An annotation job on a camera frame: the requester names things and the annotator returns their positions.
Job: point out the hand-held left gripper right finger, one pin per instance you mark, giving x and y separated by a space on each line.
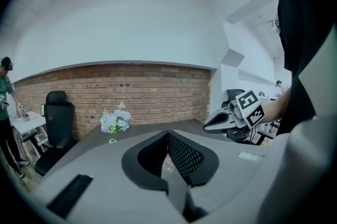
231 178

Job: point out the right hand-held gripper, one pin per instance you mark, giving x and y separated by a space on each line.
250 110

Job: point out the pale blue flower bouquet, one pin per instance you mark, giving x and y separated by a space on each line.
116 119

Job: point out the white table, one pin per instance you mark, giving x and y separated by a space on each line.
26 125

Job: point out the person's black clothing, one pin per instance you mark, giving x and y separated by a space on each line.
302 20

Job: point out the glass jar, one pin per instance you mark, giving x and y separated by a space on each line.
168 165

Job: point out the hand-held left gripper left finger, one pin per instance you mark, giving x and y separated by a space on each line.
105 178

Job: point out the person's right forearm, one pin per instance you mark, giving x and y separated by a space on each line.
276 107

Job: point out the dark grey table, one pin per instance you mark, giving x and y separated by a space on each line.
84 144

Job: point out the pale green vase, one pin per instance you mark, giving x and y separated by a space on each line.
112 141

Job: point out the black mesh office chair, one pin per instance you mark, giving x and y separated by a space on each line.
231 95

